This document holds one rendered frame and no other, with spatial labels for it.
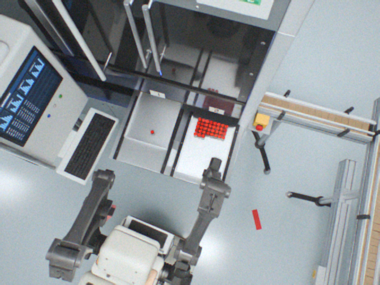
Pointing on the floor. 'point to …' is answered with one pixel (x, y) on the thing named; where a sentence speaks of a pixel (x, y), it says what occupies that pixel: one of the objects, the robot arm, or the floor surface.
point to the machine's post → (275, 55)
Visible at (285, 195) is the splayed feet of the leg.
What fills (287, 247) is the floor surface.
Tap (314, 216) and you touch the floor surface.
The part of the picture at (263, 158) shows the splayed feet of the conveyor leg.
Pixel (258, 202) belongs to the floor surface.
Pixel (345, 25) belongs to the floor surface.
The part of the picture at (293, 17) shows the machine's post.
